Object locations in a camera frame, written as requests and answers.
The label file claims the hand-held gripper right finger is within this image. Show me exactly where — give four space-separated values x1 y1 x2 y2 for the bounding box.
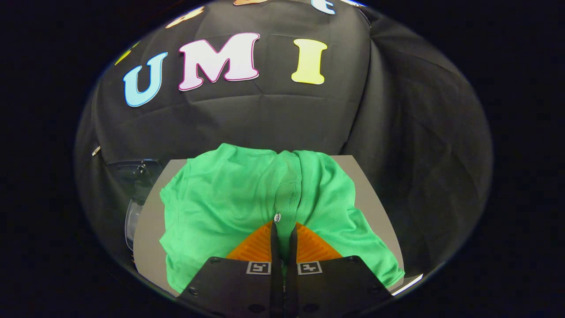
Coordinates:
285 222 393 318

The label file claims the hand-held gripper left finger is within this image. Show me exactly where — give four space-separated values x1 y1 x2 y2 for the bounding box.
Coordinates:
177 221 283 318

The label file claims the green shirt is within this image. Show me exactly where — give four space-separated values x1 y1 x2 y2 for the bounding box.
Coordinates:
159 143 405 294

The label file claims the small washing machine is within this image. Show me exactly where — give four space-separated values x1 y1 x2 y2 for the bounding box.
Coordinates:
124 198 145 251

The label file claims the black backdrop cloth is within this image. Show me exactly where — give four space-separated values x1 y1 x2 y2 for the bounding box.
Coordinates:
75 0 493 274

